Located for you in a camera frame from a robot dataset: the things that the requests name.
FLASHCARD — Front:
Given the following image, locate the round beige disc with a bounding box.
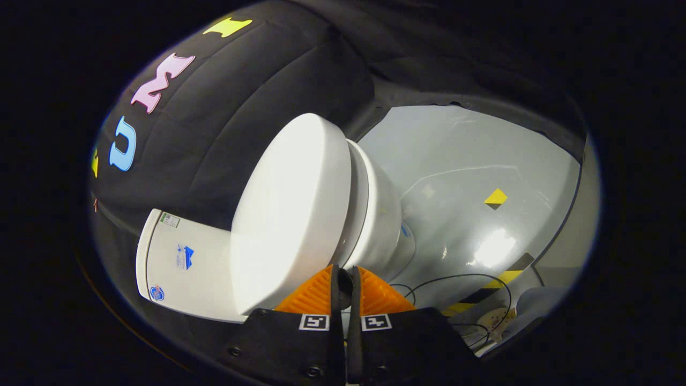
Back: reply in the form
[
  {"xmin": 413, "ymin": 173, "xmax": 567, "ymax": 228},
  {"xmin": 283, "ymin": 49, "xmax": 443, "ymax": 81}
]
[{"xmin": 476, "ymin": 307, "xmax": 518, "ymax": 342}]

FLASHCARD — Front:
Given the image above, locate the yellow black diamond sticker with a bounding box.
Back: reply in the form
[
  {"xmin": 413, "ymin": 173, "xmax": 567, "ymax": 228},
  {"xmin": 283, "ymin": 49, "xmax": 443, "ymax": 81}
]
[{"xmin": 484, "ymin": 188, "xmax": 509, "ymax": 211}]

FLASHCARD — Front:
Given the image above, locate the yellow black striped floor tape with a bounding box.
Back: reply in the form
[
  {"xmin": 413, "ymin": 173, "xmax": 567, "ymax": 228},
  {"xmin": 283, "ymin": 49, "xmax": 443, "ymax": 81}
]
[{"xmin": 441, "ymin": 252, "xmax": 536, "ymax": 318}]

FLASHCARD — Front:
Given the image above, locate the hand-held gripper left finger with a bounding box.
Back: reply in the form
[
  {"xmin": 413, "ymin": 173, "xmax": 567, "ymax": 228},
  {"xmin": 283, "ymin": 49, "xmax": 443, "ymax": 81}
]
[{"xmin": 214, "ymin": 264, "xmax": 347, "ymax": 385}]

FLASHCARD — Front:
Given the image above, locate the black backdrop cloth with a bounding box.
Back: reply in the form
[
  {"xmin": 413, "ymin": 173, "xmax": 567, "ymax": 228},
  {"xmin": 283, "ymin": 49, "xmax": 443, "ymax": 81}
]
[{"xmin": 88, "ymin": 0, "xmax": 587, "ymax": 344}]

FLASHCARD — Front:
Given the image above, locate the white toilet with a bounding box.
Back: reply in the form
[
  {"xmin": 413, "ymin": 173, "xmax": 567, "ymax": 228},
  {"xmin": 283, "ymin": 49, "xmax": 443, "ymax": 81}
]
[{"xmin": 136, "ymin": 138, "xmax": 416, "ymax": 325}]

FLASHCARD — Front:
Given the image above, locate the thin black cable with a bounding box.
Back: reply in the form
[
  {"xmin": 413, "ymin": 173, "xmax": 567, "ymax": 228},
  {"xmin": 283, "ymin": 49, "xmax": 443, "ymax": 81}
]
[{"xmin": 390, "ymin": 273, "xmax": 513, "ymax": 350}]

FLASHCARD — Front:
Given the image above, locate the white toilet lid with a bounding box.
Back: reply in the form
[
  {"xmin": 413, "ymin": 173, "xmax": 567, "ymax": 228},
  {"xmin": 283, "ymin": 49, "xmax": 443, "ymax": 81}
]
[{"xmin": 230, "ymin": 113, "xmax": 353, "ymax": 317}]

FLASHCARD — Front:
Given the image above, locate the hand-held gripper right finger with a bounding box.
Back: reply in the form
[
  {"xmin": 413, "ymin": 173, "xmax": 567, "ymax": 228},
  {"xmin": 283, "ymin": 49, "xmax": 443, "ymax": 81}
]
[{"xmin": 347, "ymin": 266, "xmax": 484, "ymax": 385}]

